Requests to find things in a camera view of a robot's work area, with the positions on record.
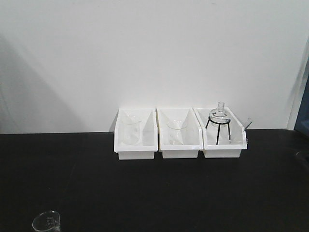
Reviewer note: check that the clear front glass beaker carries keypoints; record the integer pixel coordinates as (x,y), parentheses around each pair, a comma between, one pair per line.
(48,221)

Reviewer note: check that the clear glass funnel flask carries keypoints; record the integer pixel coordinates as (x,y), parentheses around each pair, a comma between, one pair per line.
(176,129)

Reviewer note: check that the right white storage bin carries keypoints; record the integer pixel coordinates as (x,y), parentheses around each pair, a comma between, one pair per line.
(224,149)

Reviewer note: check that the clear glass beaker in bin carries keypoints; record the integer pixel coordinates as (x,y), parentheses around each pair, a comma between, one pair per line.
(131,129)

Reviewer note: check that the clear glass tube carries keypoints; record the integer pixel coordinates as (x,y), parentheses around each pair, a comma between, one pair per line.
(239,135)

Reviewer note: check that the round glass flask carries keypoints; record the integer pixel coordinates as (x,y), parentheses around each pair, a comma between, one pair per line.
(219,114)

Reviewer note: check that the left white storage bin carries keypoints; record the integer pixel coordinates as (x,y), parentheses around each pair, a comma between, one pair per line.
(148,143)

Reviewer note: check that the white storage bin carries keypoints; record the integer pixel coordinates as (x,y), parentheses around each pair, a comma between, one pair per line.
(148,143)
(224,149)
(193,141)

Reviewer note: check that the black wire tripod stand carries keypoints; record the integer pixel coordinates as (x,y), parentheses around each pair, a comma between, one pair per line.
(220,124)

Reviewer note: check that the middle white storage bin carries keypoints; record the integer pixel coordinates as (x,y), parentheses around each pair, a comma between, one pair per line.
(193,141)

